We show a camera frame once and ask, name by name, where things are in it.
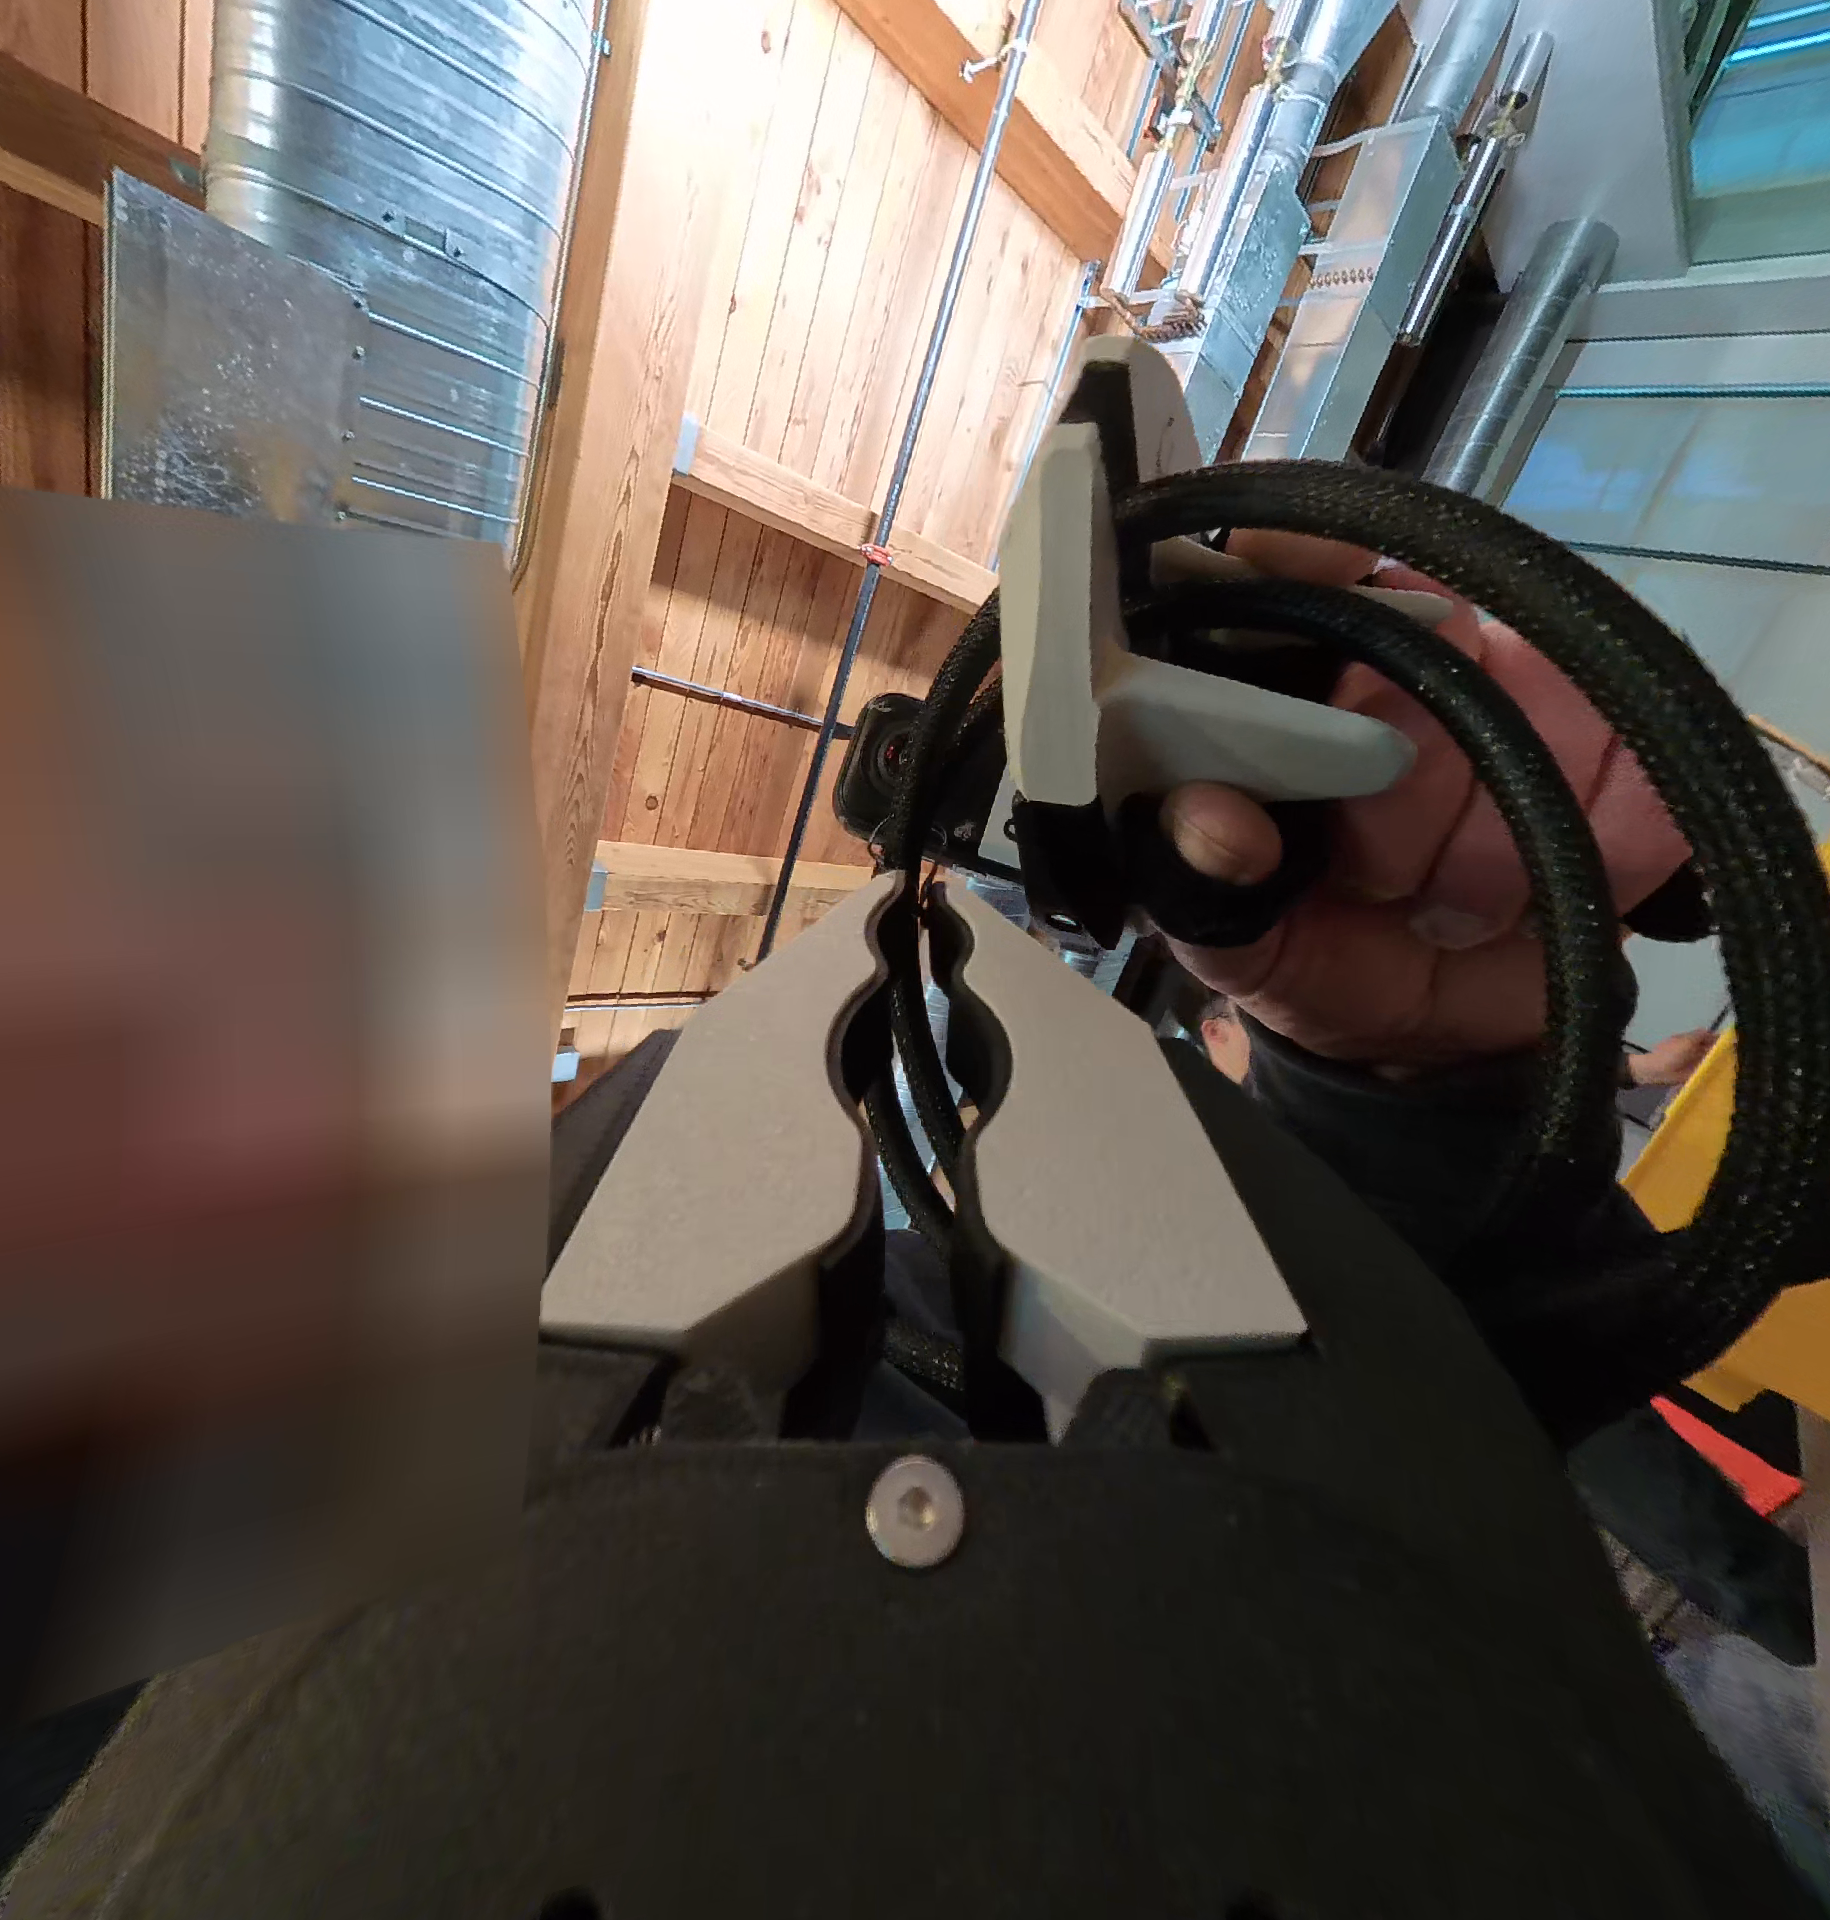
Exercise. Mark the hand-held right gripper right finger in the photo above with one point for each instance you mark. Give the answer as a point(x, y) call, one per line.
point(1127, 1201)

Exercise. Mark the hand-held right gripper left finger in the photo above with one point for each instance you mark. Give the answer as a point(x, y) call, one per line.
point(706, 1170)

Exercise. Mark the person's left forearm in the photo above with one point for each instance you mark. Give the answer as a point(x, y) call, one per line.
point(1396, 1185)

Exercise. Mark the person's left hand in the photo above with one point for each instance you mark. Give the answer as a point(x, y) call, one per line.
point(1427, 900)

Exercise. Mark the orange cone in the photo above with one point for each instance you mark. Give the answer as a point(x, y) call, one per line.
point(1732, 1455)

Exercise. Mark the yellow plastic bin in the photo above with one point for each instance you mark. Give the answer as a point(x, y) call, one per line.
point(1793, 1201)

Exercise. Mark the round metal ventilation duct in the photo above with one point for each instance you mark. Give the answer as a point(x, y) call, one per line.
point(407, 180)

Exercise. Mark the rectangular metal duct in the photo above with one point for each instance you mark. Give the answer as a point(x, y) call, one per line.
point(227, 361)

